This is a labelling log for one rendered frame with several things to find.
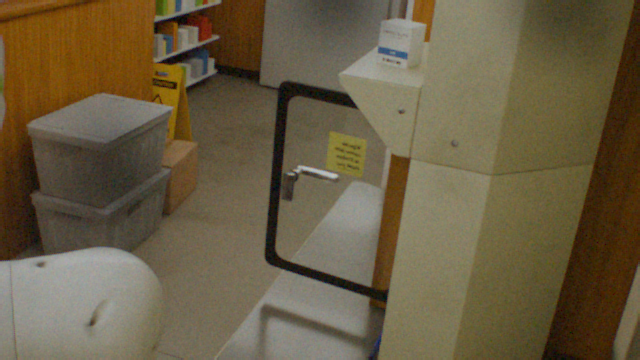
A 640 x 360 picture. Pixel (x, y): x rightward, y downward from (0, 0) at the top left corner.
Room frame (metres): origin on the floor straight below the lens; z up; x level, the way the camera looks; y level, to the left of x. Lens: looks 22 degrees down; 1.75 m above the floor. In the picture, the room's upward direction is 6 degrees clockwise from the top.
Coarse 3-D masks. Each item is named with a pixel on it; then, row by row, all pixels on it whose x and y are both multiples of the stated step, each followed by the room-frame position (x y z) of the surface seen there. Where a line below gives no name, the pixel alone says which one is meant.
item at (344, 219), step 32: (288, 128) 1.34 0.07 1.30; (320, 128) 1.32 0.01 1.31; (352, 128) 1.29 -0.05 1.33; (288, 160) 1.34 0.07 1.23; (320, 160) 1.31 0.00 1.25; (352, 160) 1.29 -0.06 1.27; (384, 160) 1.27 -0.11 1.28; (320, 192) 1.31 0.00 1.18; (352, 192) 1.29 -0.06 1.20; (384, 192) 1.26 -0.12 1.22; (288, 224) 1.33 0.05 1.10; (320, 224) 1.31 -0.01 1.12; (352, 224) 1.28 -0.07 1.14; (384, 224) 1.26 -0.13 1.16; (288, 256) 1.33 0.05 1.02; (320, 256) 1.30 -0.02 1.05; (352, 256) 1.28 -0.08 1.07; (384, 256) 1.25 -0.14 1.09; (384, 288) 1.25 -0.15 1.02
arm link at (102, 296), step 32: (64, 256) 0.52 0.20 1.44; (96, 256) 0.52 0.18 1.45; (128, 256) 0.53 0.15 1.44; (32, 288) 0.48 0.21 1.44; (64, 288) 0.48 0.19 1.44; (96, 288) 0.49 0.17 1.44; (128, 288) 0.50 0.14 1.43; (160, 288) 0.53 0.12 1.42; (32, 320) 0.46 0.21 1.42; (64, 320) 0.47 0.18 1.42; (96, 320) 0.48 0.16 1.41; (128, 320) 0.48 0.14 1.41; (160, 320) 0.51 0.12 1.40; (32, 352) 0.45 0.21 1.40; (64, 352) 0.46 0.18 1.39; (96, 352) 0.47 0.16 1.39; (128, 352) 0.48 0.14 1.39
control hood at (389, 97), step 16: (368, 64) 1.04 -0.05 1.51; (384, 64) 1.05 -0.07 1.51; (352, 80) 0.96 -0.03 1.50; (368, 80) 0.96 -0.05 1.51; (384, 80) 0.96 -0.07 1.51; (400, 80) 0.97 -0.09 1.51; (416, 80) 0.98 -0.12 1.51; (352, 96) 0.96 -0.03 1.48; (368, 96) 0.95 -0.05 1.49; (384, 96) 0.95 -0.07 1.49; (400, 96) 0.94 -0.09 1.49; (416, 96) 0.94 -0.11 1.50; (368, 112) 0.95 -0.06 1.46; (384, 112) 0.95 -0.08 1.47; (400, 112) 0.94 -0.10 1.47; (416, 112) 0.94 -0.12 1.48; (384, 128) 0.95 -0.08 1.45; (400, 128) 0.94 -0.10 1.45; (400, 144) 0.94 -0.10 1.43
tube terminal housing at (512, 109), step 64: (448, 0) 0.93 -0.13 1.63; (512, 0) 0.91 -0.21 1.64; (576, 0) 0.95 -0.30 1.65; (448, 64) 0.93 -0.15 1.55; (512, 64) 0.91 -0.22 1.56; (576, 64) 0.96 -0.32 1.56; (448, 128) 0.92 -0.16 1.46; (512, 128) 0.92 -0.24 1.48; (576, 128) 0.98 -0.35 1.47; (448, 192) 0.92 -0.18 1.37; (512, 192) 0.93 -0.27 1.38; (576, 192) 0.99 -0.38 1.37; (448, 256) 0.92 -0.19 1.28; (512, 256) 0.94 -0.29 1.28; (384, 320) 0.94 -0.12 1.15; (448, 320) 0.91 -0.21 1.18; (512, 320) 0.96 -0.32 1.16
